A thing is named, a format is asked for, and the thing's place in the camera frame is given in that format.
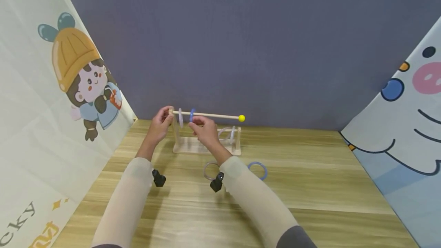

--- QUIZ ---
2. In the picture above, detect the person's left forearm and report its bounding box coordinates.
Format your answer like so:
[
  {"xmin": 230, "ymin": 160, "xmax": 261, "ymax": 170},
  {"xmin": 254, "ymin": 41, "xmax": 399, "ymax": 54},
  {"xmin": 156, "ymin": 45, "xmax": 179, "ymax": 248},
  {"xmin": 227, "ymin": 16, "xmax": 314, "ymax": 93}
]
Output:
[{"xmin": 91, "ymin": 141, "xmax": 160, "ymax": 248}]

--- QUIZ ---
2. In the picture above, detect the wooden stand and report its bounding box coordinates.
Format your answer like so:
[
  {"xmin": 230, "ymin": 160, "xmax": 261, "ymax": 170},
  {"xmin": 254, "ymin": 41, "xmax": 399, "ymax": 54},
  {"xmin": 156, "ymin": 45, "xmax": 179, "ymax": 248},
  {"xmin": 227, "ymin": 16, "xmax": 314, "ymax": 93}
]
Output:
[{"xmin": 172, "ymin": 115, "xmax": 242, "ymax": 156}]

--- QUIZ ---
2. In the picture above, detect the person's right hand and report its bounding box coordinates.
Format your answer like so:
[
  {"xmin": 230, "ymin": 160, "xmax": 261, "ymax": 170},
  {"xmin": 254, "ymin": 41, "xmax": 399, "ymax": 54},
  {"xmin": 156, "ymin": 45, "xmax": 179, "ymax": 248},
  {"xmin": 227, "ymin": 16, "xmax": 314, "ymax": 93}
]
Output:
[{"xmin": 188, "ymin": 115, "xmax": 222, "ymax": 153}]

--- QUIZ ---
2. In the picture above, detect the person's left hand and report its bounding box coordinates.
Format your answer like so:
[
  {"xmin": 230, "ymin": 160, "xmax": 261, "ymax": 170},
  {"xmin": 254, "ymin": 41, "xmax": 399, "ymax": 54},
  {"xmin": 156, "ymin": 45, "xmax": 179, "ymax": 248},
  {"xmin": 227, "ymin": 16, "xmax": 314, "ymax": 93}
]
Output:
[{"xmin": 147, "ymin": 106, "xmax": 175, "ymax": 146}]

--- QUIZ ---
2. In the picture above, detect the black wrist band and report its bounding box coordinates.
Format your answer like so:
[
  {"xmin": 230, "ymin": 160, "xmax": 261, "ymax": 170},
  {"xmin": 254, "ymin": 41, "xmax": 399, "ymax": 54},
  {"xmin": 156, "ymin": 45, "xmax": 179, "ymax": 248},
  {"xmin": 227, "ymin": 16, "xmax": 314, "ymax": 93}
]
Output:
[
  {"xmin": 152, "ymin": 169, "xmax": 167, "ymax": 188},
  {"xmin": 210, "ymin": 171, "xmax": 225, "ymax": 193}
]

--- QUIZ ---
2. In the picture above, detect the clear grey ring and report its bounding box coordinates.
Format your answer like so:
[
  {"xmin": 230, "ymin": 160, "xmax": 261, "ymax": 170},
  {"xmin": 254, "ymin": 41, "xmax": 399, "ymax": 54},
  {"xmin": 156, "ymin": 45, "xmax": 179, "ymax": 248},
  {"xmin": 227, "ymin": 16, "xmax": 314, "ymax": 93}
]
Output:
[{"xmin": 203, "ymin": 161, "xmax": 221, "ymax": 182}]

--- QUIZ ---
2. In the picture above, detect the person's right forearm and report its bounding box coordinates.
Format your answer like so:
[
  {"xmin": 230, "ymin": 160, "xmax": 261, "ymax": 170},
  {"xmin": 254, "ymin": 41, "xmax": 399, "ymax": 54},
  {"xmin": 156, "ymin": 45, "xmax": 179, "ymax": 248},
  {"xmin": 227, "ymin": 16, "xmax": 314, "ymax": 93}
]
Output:
[{"xmin": 206, "ymin": 147, "xmax": 318, "ymax": 248}]

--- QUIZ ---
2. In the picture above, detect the wooden rod with yellow tip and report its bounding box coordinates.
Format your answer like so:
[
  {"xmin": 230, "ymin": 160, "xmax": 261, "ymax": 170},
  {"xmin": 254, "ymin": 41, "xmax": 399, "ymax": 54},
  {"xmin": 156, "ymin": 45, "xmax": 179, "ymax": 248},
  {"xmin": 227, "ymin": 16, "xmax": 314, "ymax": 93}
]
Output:
[{"xmin": 168, "ymin": 109, "xmax": 246, "ymax": 122}]

